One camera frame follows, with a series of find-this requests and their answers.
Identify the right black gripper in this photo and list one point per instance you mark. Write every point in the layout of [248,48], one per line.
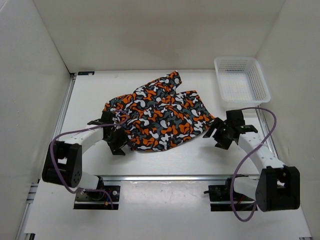
[218,123]

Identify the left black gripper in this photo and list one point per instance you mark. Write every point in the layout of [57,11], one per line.
[115,148]

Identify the orange camouflage shorts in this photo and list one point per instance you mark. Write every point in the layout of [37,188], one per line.
[160,118]

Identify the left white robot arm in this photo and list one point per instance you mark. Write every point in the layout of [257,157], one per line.
[64,160]

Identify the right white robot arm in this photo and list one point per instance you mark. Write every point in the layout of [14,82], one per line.
[278,185]

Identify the white plastic basket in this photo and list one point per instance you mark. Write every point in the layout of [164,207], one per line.
[241,82]

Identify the small dark label sticker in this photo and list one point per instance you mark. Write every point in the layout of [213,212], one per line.
[86,73]

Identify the aluminium front rail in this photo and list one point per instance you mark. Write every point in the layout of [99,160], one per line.
[165,178]

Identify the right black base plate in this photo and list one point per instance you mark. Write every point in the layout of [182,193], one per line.
[219,197]

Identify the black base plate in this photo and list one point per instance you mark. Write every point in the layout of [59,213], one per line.
[219,197]
[99,200]

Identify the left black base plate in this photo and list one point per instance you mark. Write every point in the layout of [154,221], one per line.
[99,200]

